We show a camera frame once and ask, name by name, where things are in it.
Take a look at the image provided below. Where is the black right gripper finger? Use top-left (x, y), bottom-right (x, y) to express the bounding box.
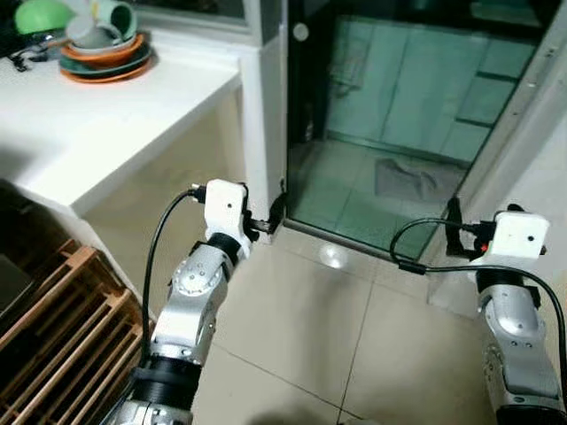
top-left (446, 197), bottom-right (464, 258)

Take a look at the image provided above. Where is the grey floor cloth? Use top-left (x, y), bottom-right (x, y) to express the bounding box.
top-left (374, 158), bottom-right (463, 206)

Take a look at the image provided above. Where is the glass door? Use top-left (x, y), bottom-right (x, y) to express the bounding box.
top-left (283, 0), bottom-right (567, 262)

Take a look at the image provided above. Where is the white kitchen counter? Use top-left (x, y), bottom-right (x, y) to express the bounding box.
top-left (0, 40), bottom-right (289, 233)

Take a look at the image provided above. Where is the wooden wine rack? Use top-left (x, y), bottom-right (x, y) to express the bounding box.
top-left (0, 239), bottom-right (147, 425)

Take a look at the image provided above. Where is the dark green plate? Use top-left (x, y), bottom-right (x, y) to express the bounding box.
top-left (60, 44), bottom-right (151, 76)

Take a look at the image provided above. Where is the orange bowl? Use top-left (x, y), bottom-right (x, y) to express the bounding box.
top-left (66, 34), bottom-right (143, 63)

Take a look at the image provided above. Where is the pale green mug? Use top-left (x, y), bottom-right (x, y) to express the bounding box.
top-left (93, 0), bottom-right (138, 41)

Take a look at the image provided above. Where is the grey ceramic mug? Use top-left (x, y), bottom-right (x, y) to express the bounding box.
top-left (66, 13), bottom-right (120, 50)

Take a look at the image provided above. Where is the green plastic bowl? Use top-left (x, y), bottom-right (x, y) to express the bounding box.
top-left (13, 0), bottom-right (76, 36)

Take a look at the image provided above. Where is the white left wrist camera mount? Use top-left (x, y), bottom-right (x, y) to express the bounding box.
top-left (202, 180), bottom-right (253, 259)

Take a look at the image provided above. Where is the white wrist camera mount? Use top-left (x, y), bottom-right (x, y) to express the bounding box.
top-left (202, 180), bottom-right (253, 259)
top-left (492, 211), bottom-right (550, 264)

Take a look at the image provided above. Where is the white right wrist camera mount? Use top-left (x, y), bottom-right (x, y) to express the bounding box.
top-left (492, 211), bottom-right (550, 264)

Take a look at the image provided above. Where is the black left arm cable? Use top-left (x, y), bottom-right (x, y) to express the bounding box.
top-left (140, 186), bottom-right (209, 368)

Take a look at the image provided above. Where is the small black tangled cord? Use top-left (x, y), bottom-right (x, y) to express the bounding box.
top-left (0, 31), bottom-right (54, 72)

